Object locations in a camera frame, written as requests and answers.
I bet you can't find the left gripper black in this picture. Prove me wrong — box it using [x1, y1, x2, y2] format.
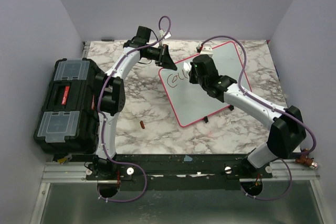
[143, 44, 177, 70]

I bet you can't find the whiteboard marker white barrel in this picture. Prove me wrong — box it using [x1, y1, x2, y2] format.
[183, 62, 191, 74]

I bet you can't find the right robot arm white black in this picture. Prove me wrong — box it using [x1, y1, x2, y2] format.
[183, 55, 307, 178]

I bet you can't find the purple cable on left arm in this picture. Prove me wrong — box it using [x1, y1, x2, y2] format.
[97, 15, 173, 204]

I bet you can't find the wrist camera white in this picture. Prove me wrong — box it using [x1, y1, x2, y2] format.
[196, 44, 213, 57]
[158, 29, 172, 47]

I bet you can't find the black whiteboard stand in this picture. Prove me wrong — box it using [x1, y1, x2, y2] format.
[203, 105, 234, 123]

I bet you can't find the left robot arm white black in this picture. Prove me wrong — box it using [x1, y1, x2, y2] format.
[91, 26, 177, 179]

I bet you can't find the whiteboard with pink frame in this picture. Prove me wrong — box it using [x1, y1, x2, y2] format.
[158, 41, 244, 127]

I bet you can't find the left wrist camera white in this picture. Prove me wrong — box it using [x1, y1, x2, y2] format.
[158, 29, 172, 47]

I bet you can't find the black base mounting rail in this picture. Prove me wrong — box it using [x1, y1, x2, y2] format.
[86, 154, 272, 191]

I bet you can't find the black toolbox with clear lids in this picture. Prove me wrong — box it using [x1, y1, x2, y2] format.
[34, 58, 102, 154]

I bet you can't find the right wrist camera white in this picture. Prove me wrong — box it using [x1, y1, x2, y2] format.
[196, 44, 213, 57]

